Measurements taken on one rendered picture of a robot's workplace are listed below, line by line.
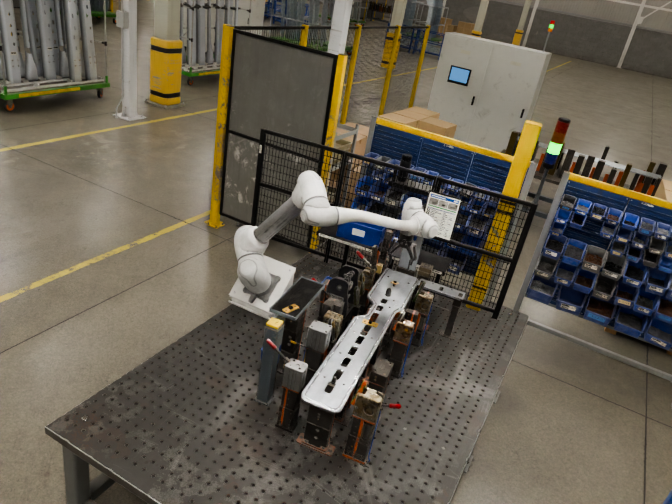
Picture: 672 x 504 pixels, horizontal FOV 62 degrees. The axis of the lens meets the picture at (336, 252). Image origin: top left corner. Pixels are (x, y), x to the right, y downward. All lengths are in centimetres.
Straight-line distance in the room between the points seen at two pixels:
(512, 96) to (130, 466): 799
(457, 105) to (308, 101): 485
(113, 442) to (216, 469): 46
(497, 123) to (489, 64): 91
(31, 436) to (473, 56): 790
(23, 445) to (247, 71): 350
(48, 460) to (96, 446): 97
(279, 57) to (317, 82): 43
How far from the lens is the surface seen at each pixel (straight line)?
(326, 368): 260
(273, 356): 263
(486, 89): 942
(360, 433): 254
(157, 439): 265
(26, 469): 358
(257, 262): 319
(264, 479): 251
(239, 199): 575
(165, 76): 1023
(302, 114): 510
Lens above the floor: 262
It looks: 27 degrees down
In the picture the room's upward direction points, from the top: 11 degrees clockwise
